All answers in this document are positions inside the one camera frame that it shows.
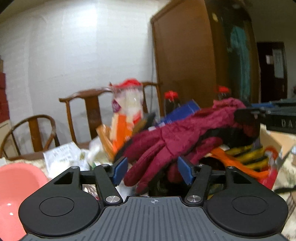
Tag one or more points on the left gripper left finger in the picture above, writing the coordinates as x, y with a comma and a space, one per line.
106, 177

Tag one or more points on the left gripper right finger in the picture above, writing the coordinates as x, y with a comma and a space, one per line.
204, 179

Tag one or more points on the maroon winter glove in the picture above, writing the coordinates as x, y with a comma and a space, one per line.
193, 137

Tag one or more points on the yellow black work gloves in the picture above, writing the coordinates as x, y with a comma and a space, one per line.
250, 157

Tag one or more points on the white printed paper bag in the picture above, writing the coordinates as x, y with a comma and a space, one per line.
61, 158

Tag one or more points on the open cardboard box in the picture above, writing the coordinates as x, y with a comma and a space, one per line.
277, 147

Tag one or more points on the blue box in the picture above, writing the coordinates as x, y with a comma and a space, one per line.
180, 113

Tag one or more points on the red-cap clear snack bag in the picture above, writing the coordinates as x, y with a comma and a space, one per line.
127, 107

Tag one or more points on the dark bottle red cap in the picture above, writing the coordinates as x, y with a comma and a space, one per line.
171, 101

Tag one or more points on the straight-back wooden chair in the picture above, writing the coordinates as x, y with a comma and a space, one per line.
91, 100

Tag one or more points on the teal hanging garment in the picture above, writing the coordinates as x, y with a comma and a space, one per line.
239, 44

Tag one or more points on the round-back wooden chair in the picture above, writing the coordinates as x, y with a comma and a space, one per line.
35, 135

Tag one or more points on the pink plastic basin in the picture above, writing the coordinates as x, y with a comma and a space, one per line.
18, 181

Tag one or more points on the brown wooden wardrobe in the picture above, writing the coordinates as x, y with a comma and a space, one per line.
193, 53

